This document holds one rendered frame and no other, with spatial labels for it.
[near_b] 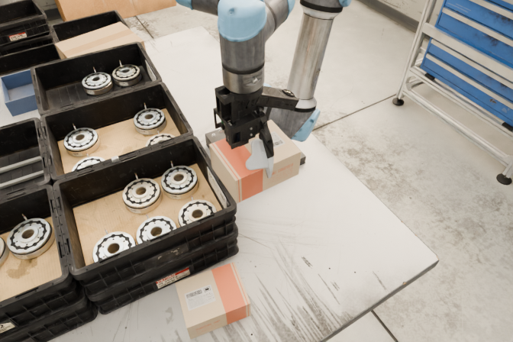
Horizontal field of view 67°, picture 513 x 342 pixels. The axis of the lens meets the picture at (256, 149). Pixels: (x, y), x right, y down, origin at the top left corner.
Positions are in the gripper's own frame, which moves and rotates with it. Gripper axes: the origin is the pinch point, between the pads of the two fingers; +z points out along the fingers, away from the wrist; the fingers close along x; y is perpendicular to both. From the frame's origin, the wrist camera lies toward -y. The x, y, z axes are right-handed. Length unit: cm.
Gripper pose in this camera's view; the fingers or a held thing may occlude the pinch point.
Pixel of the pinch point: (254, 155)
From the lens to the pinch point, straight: 84.8
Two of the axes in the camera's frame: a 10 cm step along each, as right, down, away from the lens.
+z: 0.1, 7.0, 7.2
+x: 5.1, 6.1, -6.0
